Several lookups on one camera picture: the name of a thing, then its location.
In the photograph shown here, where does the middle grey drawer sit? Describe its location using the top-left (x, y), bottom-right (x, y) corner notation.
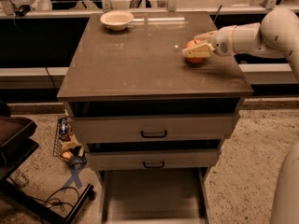
top-left (86, 149), bottom-right (220, 171)

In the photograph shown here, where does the grey drawer cabinet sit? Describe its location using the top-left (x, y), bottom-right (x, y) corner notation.
top-left (56, 11), bottom-right (254, 224)

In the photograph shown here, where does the wire basket with items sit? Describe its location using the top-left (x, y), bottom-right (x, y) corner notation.
top-left (53, 115), bottom-right (87, 167)

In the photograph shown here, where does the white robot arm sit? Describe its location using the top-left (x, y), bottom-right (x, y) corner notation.
top-left (182, 8), bottom-right (299, 224)

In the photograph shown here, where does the top grey drawer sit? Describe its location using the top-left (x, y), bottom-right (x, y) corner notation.
top-left (71, 113), bottom-right (239, 144)

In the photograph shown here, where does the white bowl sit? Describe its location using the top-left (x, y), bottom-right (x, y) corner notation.
top-left (100, 10), bottom-right (134, 31)

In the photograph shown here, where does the black floor cable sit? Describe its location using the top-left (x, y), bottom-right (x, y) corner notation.
top-left (8, 175), bottom-right (81, 213)

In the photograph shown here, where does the blue soda can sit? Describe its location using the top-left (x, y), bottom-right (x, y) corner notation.
top-left (59, 117), bottom-right (69, 139)

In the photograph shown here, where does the black power adapter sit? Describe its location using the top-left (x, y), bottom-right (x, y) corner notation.
top-left (15, 5), bottom-right (31, 17)

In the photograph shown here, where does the open bottom drawer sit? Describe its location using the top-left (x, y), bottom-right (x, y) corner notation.
top-left (99, 168), bottom-right (210, 224)

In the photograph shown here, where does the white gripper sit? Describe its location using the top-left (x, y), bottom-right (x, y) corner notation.
top-left (182, 27), bottom-right (235, 58)

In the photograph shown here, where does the red apple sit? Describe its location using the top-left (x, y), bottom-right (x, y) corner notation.
top-left (185, 39), bottom-right (204, 64)

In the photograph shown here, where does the grey drawer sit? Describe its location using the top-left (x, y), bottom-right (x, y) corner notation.
top-left (86, 149), bottom-right (220, 171)
top-left (71, 113), bottom-right (239, 144)

